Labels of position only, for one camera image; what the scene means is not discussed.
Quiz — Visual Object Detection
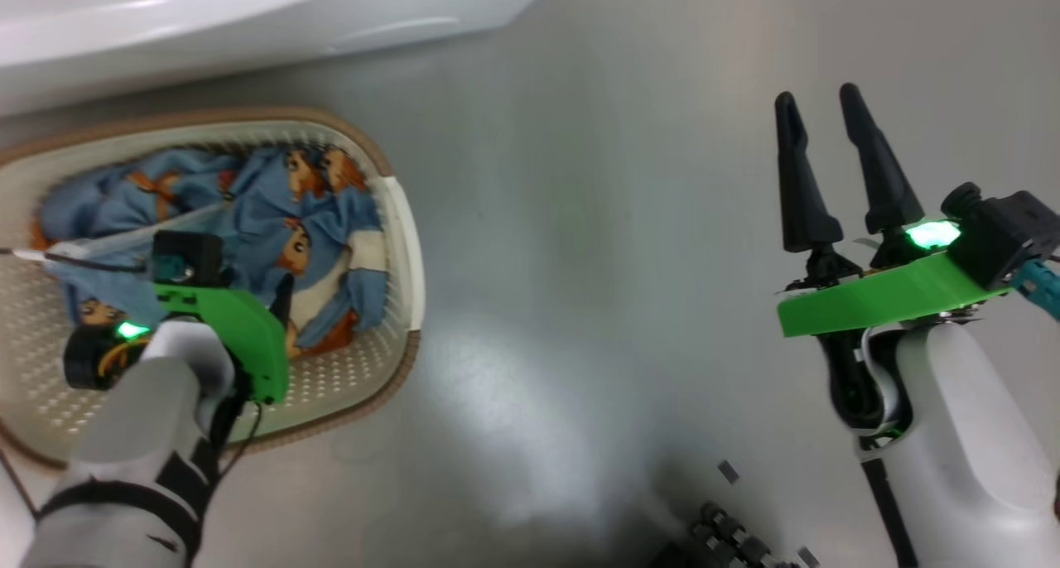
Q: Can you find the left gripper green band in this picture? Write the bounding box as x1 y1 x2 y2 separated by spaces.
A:
153 274 295 405

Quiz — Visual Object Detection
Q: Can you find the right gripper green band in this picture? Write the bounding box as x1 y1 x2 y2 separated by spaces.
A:
774 83 1013 339

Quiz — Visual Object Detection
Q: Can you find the blue cartoon print clothing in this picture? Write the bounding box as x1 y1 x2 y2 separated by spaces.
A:
31 144 388 360

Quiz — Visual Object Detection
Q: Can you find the cream perforated laundry basket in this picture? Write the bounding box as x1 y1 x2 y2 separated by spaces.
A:
0 107 426 469

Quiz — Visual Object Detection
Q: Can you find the white front-load washing machine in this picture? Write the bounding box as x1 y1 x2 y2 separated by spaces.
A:
0 0 564 118

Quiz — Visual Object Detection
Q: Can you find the black left camera cable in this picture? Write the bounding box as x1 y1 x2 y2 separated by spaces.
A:
0 249 150 272

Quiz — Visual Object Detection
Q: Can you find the teal right camera connector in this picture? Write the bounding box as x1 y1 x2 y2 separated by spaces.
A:
1010 258 1060 320

